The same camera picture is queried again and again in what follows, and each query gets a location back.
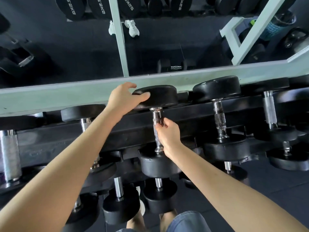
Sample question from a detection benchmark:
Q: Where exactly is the black dumbbell thick chrome handle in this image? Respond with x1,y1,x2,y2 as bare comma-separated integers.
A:
61,104,118,191
241,77,299,143
0,115,46,189
288,74,309,140

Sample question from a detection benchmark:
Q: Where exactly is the person's right forearm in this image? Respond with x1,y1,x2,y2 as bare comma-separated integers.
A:
169,142,309,232

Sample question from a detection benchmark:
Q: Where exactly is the person's left forearm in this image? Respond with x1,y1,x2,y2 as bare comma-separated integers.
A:
0,108,121,232

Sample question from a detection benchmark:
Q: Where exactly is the black dumbbell rack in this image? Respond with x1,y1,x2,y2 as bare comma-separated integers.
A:
0,84,309,201

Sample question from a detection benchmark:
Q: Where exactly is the person's left hand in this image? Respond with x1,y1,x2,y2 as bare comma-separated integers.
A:
106,82,151,123

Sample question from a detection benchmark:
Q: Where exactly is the person's left white sneaker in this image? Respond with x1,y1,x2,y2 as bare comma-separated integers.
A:
136,186,146,217

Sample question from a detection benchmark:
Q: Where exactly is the person's right leg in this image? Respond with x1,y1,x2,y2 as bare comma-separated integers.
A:
159,210,179,232

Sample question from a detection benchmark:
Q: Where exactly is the large black dumbbell stepped handle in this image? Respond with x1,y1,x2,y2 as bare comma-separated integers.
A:
132,85,183,179
192,75,251,163

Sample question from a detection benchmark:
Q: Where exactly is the person's right hand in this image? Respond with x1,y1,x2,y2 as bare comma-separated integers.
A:
155,118,184,161

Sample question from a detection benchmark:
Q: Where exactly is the medium black dumbbell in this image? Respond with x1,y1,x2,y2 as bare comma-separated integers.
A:
266,141,309,171

